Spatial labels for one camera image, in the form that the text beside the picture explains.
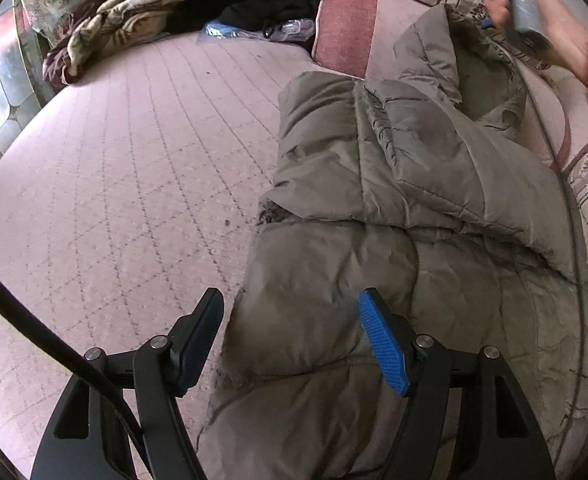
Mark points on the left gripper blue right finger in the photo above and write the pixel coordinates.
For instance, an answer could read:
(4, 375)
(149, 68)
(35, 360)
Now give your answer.
(418, 368)

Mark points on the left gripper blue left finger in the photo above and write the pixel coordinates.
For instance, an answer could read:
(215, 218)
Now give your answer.
(164, 369)

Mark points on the grey quilted puffer jacket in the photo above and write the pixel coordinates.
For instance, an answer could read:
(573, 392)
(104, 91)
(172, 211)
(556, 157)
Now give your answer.
(415, 186)

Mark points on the black clothing pile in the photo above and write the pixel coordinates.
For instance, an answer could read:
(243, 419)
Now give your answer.
(250, 15)

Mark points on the right hand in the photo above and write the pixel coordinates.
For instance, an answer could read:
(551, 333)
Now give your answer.
(567, 37)

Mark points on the pink and maroon bolster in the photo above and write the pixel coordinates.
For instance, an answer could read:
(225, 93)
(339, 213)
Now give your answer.
(358, 37)

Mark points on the pink bed sheet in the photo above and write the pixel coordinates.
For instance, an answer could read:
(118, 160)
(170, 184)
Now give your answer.
(134, 191)

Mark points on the beige patterned blanket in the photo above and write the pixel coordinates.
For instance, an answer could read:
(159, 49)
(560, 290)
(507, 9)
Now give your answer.
(100, 28)

